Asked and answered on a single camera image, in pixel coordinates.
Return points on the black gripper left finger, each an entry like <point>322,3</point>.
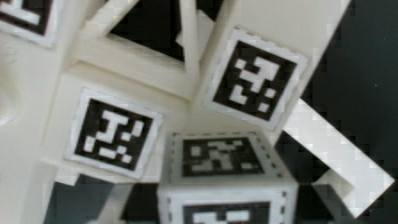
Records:
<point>113,209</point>

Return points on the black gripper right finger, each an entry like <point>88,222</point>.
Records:
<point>335,205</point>

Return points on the white tagged cube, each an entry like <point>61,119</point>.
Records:
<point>226,185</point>

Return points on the white chair back part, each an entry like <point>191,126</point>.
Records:
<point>127,69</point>

